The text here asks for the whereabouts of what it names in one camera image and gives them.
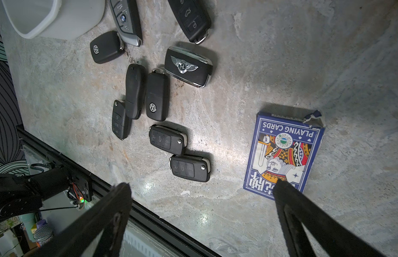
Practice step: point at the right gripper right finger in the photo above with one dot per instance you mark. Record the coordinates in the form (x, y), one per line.
(297, 213)

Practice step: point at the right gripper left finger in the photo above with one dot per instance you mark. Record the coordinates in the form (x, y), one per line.
(108, 218)

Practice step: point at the black VW key fob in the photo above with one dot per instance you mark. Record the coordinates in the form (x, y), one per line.
(107, 47)

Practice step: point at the white plastic storage box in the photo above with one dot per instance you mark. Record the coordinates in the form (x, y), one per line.
(57, 19)

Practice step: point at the silver black BMW key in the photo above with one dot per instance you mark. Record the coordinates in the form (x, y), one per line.
(127, 20)

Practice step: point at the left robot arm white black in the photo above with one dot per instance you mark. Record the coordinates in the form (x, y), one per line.
(25, 194)

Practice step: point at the black three-button key left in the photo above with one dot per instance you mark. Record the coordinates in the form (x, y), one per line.
(121, 124)

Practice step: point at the black three-button key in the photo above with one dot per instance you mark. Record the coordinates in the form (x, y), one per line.
(169, 140)
(193, 168)
(121, 124)

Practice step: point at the black three-button key middle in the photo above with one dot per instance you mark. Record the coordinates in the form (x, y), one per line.
(169, 140)

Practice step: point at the black three-button key lower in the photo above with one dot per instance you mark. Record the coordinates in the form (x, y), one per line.
(193, 168)

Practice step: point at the blue playing cards box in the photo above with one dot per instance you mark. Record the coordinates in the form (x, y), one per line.
(283, 149)

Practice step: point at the black plain key fob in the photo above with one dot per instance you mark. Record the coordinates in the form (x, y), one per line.
(135, 90)

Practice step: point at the black VW flip key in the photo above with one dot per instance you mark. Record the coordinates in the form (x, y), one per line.
(157, 98)

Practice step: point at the black Bentley key fob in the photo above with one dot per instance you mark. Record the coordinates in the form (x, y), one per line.
(188, 66)

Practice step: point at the black flip key with ring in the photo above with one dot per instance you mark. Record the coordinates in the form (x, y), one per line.
(193, 18)

